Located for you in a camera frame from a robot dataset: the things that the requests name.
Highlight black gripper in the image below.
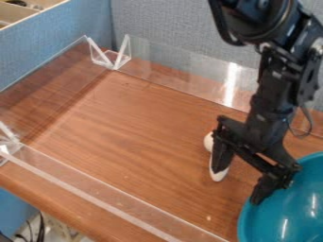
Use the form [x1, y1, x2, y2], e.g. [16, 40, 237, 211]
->
[211, 115, 301, 205]

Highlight plush mushroom toy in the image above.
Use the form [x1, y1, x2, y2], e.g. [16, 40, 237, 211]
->
[203, 132, 230, 182]

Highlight blue plastic bowl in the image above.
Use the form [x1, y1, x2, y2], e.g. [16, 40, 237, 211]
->
[238, 151, 323, 242]

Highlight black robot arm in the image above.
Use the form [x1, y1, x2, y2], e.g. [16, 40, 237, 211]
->
[208, 0, 323, 205]

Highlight clear acrylic back barrier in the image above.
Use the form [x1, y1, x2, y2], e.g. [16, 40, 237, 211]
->
[122, 33, 323, 138]

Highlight clear acrylic barrier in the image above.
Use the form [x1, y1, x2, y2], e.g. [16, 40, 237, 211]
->
[0, 144, 229, 242]
[122, 33, 323, 138]
[0, 36, 108, 143]

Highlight clear acrylic front barrier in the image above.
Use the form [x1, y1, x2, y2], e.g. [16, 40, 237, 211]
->
[0, 144, 229, 242]

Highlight clear acrylic left barrier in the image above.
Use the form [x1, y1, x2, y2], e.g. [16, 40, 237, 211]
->
[0, 36, 108, 143]

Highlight wooden shelf unit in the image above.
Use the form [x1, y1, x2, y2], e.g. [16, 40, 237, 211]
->
[0, 0, 71, 31]

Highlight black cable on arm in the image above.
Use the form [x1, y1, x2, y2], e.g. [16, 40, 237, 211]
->
[289, 105, 314, 138]

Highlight clear acrylic corner bracket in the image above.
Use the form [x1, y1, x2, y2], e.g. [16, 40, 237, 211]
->
[86, 35, 131, 70]

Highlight black floor cables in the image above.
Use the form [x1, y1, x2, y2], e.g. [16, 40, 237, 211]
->
[0, 211, 48, 242]

